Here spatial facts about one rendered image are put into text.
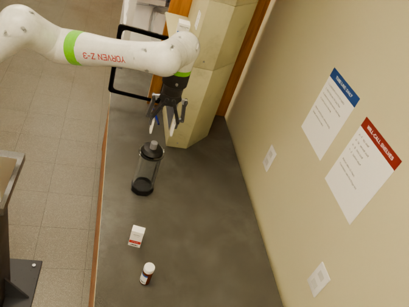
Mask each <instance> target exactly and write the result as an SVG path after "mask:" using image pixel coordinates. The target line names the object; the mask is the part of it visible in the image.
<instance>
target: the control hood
mask: <svg viewBox="0 0 409 307"><path fill-rule="evenodd" d="M165 16H166V23H167V30H168V34H169V38H170V37H171V36H172V35H173V34H175V33H176V29H177V25H178V20H179V19H183V20H186V21H188V17H186V16H181V15H177V14H173V13H169V12H165Z"/></svg>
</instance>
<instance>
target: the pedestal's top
mask: <svg viewBox="0 0 409 307"><path fill-rule="evenodd" d="M0 156H3V157H9V158H16V159H17V162H16V164H15V167H14V170H13V172H12V175H11V177H10V180H9V183H8V185H7V188H6V190H5V193H4V195H3V198H2V200H1V202H0V215H1V216H3V215H4V214H5V211H6V209H7V206H8V204H9V201H10V198H11V196H12V193H13V190H14V188H15V185H16V183H17V180H18V177H19V175H20V172H21V170H22V167H23V164H24V162H25V159H26V154H25V153H20V152H12V151H7V150H0Z"/></svg>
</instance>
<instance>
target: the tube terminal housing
mask: <svg viewBox="0 0 409 307"><path fill-rule="evenodd" d="M256 6H257V2H255V3H251V4H245V5H238V6H233V5H229V4H224V3H221V2H217V1H213V0H192V4H191V8H190V11H189V15H188V20H189V21H190V24H191V31H192V33H193V34H194V35H195V36H196V37H197V38H198V40H199V42H200V54H199V56H198V58H197V59H196V61H195V63H194V65H193V67H192V71H191V74H190V78H189V81H188V84H187V87H186V88H185V89H183V93H182V96H181V98H183V99H185V98H187V101H188V104H187V106H186V112H185V117H184V122H183V123H181V122H179V124H178V127H177V129H174V131H173V135H172V137H170V129H171V126H172V123H173V119H175V114H174V116H173V119H172V123H171V126H170V129H169V128H168V122H167V112H166V106H164V107H163V121H164V133H165V139H166V146H170V147H179V148H183V149H187V148H188V147H190V146H191V145H193V144H195V143H197V142H198V141H200V140H201V139H203V138H205V137H207V135H208V133H209V130H210V128H211V125H212V122H213V120H214V117H215V114H216V112H217V109H218V106H219V104H220V101H221V99H222V96H223V93H224V91H225V88H226V85H227V83H228V80H229V77H230V75H231V72H232V69H233V67H234V64H235V62H236V59H237V56H238V54H239V51H240V48H241V45H242V43H243V40H244V38H245V35H246V32H247V30H248V27H249V25H250V22H251V19H252V17H253V14H254V11H255V9H256ZM199 9H200V12H201V17H200V20H199V23H198V27H197V31H196V30H195V22H196V19H197V15H198V11H199Z"/></svg>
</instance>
